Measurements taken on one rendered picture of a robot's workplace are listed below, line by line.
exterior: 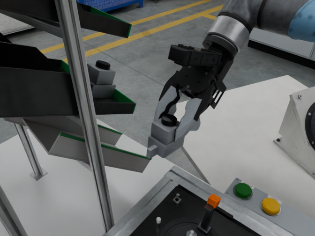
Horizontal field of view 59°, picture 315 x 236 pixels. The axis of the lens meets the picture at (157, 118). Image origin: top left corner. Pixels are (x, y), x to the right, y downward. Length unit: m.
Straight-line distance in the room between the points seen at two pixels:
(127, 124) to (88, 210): 1.66
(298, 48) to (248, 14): 3.08
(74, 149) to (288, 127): 0.70
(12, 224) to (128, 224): 0.27
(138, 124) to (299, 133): 1.66
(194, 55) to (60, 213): 0.57
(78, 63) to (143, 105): 2.24
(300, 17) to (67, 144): 0.46
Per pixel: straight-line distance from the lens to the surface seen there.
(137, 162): 0.68
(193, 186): 0.73
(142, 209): 0.70
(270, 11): 0.57
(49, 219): 0.84
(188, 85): 0.54
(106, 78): 0.58
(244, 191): 0.73
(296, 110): 0.95
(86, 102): 0.45
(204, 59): 0.50
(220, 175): 0.90
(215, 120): 1.10
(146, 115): 2.51
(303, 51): 3.65
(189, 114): 0.52
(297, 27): 0.56
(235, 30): 0.57
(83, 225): 0.81
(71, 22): 0.40
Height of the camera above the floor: 1.53
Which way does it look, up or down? 38 degrees down
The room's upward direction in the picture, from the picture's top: straight up
